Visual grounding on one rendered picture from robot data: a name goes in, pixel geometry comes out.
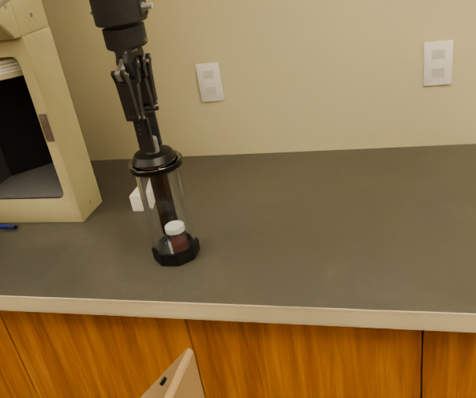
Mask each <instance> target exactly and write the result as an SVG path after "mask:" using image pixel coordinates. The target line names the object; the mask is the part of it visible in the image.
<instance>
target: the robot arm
mask: <svg viewBox="0 0 476 398"><path fill-rule="evenodd" d="M8 1H10V0H0V8H1V7H2V6H3V5H5V4H6V3H7V2H8ZM89 3H90V6H91V10H92V11H91V12H90V14H91V15H93V18H94V22H95V25H96V27H98V28H103V29H102V33H103V38H104V42H105V44H106V48H107V49H108V50H109V51H113V52H114V53H115V57H116V65H117V69H116V70H115V71H111V77H112V79H113V80H114V82H115V85H116V88H117V90H118V95H119V98H120V100H121V104H122V108H123V111H124V114H125V117H126V121H127V122H133V125H134V129H135V132H136V135H137V141H138V144H139V148H140V151H141V153H150V152H155V151H156V147H155V144H154V141H153V136H152V135H154V136H156V137H157V141H158V145H161V144H162V140H161V136H160V132H159V126H158V122H157V118H156V112H155V111H158V110H159V106H155V104H157V103H158V100H157V95H156V87H155V82H154V77H153V72H152V59H151V54H150V53H144V51H143V49H142V46H144V45H145V44H146V43H147V42H148V37H147V34H146V30H145V26H144V22H142V21H143V20H145V19H146V18H147V17H148V9H153V4H152V2H151V3H146V0H89Z"/></svg>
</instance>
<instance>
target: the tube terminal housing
mask: <svg viewBox="0 0 476 398"><path fill-rule="evenodd" d="M10 4H11V6H12V9H13V13H14V16H15V18H16V21H17V25H18V28H19V31H20V34H21V35H20V37H18V38H16V39H6V40H0V58H5V57H13V58H15V59H16V60H17V61H18V62H19V63H20V65H21V69H22V72H23V74H24V79H25V81H26V84H27V86H28V90H29V93H30V96H31V98H32V102H33V104H34V107H35V109H36V113H37V116H38V114H46V115H47V119H48V122H49V124H50V127H51V131H52V133H53V136H54V140H55V141H52V142H47V139H46V137H45V134H44V132H43V135H44V137H45V140H46V143H47V146H48V148H49V151H50V154H51V158H52V160H53V163H54V167H55V170H56V172H57V175H58V179H59V182H60V183H61V186H62V190H63V197H61V198H47V199H9V200H0V223H45V222H84V221H85V220H86V219H87V218H88V217H89V216H90V215H91V213H92V212H93V211H94V210H95V209H96V208H97V207H98V206H99V205H100V204H101V202H102V198H101V195H100V192H99V188H98V185H97V182H96V177H95V175H94V172H93V169H92V165H91V162H90V159H89V156H88V151H87V149H86V146H85V143H84V138H83V136H82V132H81V128H80V125H79V122H78V120H77V115H76V112H75V110H74V106H73V102H72V100H71V96H70V94H69V89H68V86H67V83H66V79H65V76H64V73H63V70H62V66H61V63H60V60H59V57H58V52H57V50H56V47H55V44H54V40H53V36H52V34H51V30H50V27H49V24H48V21H47V16H46V14H45V11H44V8H43V3H42V1H41V0H10ZM38 118H39V116H38ZM39 123H40V125H41V122H40V120H39ZM41 128H42V131H43V127H42V125H41Z"/></svg>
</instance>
